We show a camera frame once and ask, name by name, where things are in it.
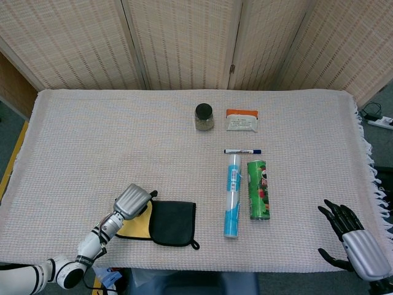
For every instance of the metal screen hinge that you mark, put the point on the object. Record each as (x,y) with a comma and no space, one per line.
(232,68)

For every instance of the glass jar with black lid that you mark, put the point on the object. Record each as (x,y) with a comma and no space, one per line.
(204,118)

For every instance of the green chips can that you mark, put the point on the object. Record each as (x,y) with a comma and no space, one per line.
(259,190)

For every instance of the white power strip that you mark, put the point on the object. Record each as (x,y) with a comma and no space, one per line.
(382,123)

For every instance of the woven folding screen panel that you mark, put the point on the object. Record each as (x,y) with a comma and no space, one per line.
(347,46)
(267,40)
(61,40)
(184,40)

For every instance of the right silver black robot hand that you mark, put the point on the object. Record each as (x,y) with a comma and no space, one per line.
(365,256)

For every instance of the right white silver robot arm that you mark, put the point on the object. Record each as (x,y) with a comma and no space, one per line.
(382,287)

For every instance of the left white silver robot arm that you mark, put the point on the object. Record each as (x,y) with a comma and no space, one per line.
(89,244)

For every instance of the blue and white marker pen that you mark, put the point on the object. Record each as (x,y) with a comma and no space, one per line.
(242,151)

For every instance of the blue and white plastic bag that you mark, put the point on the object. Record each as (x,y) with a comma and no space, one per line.
(109,276)

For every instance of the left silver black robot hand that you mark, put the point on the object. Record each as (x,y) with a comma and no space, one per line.
(132,201)

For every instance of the yellow cloth with black back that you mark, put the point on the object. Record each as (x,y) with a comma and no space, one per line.
(173,222)

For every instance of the orange and white packet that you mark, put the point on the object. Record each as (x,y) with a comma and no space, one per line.
(242,123)

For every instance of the brown wooden cabinet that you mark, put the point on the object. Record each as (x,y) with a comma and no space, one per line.
(13,86)

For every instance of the yellow floor tape strip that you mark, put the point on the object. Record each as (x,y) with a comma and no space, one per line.
(13,156)

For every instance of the white woven fringed tablecloth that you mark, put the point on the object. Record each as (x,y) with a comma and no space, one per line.
(92,129)

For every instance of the blue and white plastic roll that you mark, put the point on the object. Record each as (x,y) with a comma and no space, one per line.
(232,196)

